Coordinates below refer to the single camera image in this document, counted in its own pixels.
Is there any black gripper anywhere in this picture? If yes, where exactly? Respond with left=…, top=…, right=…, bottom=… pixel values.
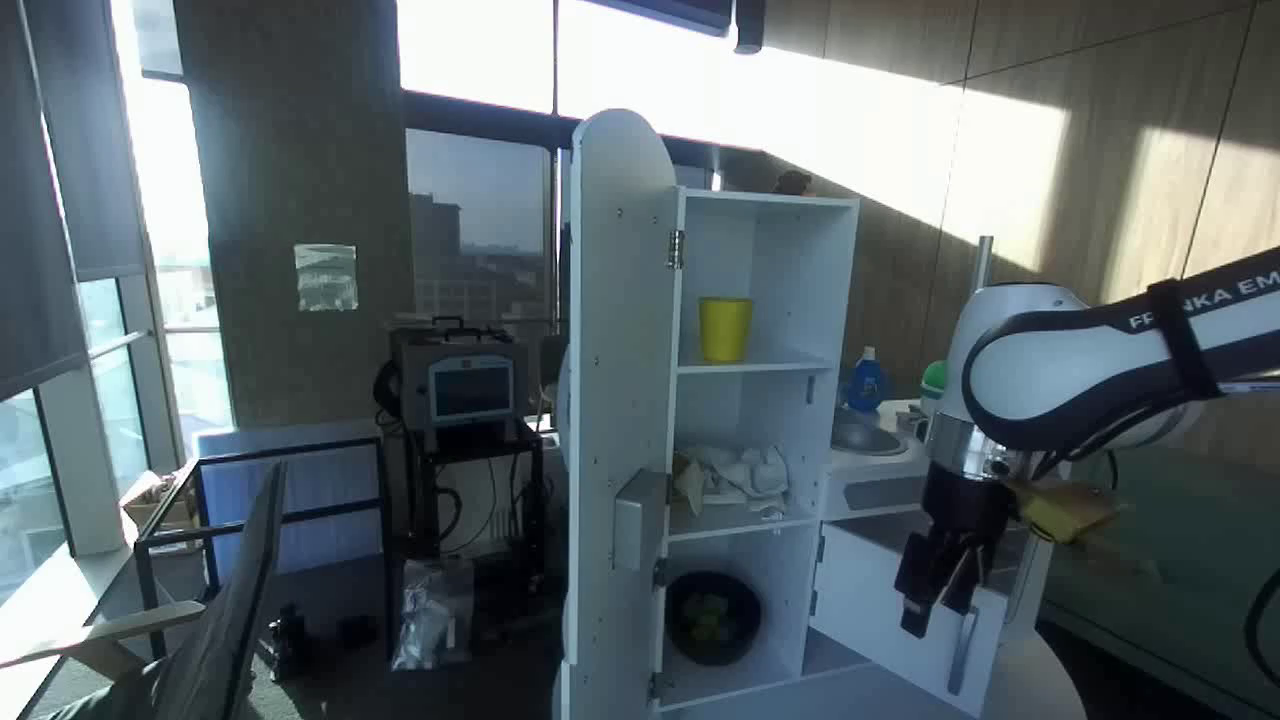
left=893, top=468, right=1017, bottom=642

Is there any white cupboard door grey handle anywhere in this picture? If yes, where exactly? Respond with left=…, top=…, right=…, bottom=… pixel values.
left=807, top=526, right=1024, bottom=716

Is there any clear plastic bag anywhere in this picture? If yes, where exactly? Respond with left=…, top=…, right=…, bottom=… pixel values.
left=388, top=556, right=476, bottom=675

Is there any green glass table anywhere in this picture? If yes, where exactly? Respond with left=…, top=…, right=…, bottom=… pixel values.
left=1045, top=431, right=1280, bottom=716

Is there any cardboard box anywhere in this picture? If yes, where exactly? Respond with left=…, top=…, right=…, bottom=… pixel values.
left=119, top=463, right=202, bottom=536

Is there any beige cardboard flap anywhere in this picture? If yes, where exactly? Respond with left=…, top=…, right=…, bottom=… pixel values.
left=0, top=596, right=211, bottom=683

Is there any black cable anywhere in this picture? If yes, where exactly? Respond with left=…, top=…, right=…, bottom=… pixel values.
left=1242, top=565, right=1280, bottom=683

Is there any tall white cabinet door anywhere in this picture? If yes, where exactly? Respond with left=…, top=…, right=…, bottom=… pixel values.
left=553, top=109, right=687, bottom=720

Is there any grey device with screen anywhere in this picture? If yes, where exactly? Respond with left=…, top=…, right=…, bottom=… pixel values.
left=388, top=326, right=524, bottom=431

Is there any paper sheet on wall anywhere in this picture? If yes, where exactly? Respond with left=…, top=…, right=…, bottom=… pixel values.
left=290, top=240, right=359, bottom=317

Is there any black metal cart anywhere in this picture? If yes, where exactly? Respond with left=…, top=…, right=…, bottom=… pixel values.
left=377, top=416, right=553, bottom=674

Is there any dark flat panel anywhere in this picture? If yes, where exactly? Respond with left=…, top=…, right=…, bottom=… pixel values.
left=74, top=461, right=290, bottom=720

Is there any white crumpled cloth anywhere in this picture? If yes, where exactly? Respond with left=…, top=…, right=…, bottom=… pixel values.
left=668, top=443, right=796, bottom=516

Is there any white toy kitchen unit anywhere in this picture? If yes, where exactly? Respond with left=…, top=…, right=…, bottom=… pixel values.
left=652, top=184, right=1055, bottom=716

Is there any dark roller blind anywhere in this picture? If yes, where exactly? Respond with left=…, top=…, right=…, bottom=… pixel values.
left=0, top=0, right=152, bottom=404

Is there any black bowl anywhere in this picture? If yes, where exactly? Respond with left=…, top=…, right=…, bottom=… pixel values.
left=663, top=569, right=766, bottom=670

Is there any yellow cup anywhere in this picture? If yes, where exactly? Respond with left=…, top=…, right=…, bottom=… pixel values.
left=697, top=294, right=754, bottom=370

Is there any grey toy sink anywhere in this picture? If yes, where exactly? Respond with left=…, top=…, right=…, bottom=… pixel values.
left=830, top=408, right=914, bottom=461

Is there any blue bottle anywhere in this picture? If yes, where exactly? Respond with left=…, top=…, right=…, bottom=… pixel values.
left=845, top=346, right=893, bottom=416

